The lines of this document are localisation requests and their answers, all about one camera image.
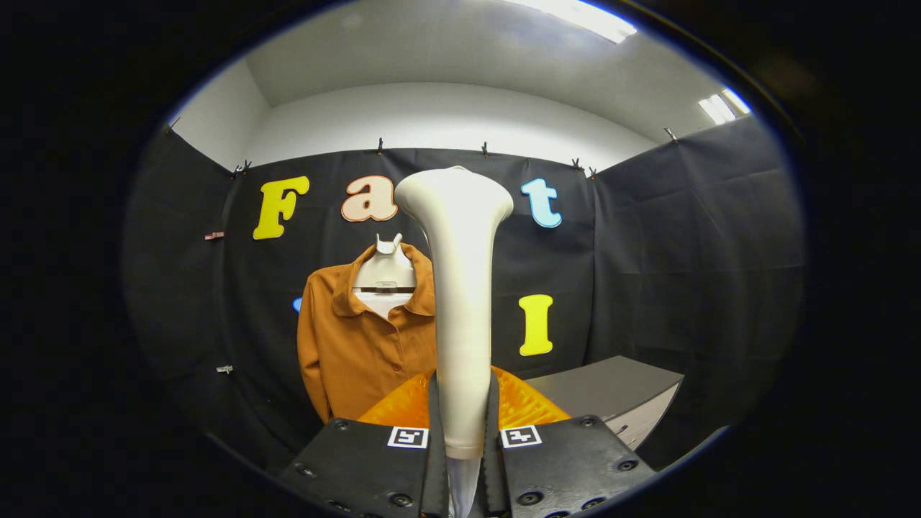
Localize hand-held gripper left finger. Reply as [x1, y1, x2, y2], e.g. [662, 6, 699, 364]
[278, 368, 448, 518]

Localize small ceiling light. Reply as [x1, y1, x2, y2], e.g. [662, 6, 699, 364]
[697, 86, 752, 126]

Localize white mannequin torso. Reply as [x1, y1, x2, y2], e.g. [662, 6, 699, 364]
[352, 232, 419, 320]

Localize orange button-up shirt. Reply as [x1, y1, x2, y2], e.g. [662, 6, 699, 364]
[296, 242, 438, 425]

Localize long ceiling light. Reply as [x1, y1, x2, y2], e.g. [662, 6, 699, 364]
[504, 0, 638, 44]

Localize white garment steamer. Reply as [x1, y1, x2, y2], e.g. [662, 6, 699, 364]
[394, 166, 514, 518]

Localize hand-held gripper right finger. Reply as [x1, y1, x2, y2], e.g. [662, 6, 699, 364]
[481, 365, 657, 518]

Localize grey cabinet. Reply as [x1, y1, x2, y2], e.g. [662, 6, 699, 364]
[524, 355, 684, 452]

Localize black backdrop cloth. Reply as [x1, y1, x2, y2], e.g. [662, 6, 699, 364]
[122, 115, 805, 476]

